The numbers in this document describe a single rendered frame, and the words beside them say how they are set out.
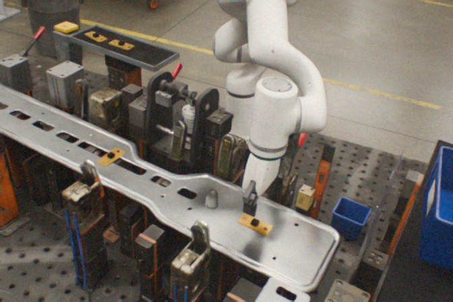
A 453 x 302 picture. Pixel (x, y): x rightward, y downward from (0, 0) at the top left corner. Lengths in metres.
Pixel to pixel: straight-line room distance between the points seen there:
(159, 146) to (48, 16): 2.78
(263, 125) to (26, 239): 0.93
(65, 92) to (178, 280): 0.79
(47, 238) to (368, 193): 1.14
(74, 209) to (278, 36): 0.64
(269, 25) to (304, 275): 0.56
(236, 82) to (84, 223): 0.76
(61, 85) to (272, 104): 0.85
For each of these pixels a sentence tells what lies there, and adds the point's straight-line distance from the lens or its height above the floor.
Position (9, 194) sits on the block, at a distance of 1.61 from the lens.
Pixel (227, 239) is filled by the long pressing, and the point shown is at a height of 1.00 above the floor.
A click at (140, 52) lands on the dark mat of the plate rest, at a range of 1.60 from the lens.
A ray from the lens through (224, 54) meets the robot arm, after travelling 1.61.
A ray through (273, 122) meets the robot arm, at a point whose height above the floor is 1.33.
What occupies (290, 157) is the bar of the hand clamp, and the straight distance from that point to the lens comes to 1.20.
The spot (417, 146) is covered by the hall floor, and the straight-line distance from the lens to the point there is 3.56.
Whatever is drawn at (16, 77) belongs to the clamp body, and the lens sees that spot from 1.82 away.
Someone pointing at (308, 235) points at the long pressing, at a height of 1.00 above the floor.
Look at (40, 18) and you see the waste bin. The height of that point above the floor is 0.34.
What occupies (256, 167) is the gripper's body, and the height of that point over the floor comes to 1.21.
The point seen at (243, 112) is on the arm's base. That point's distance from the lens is 1.75.
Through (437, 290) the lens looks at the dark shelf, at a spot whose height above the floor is 1.03.
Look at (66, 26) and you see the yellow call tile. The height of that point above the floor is 1.16.
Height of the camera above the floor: 1.84
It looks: 37 degrees down
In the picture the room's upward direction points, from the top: 5 degrees clockwise
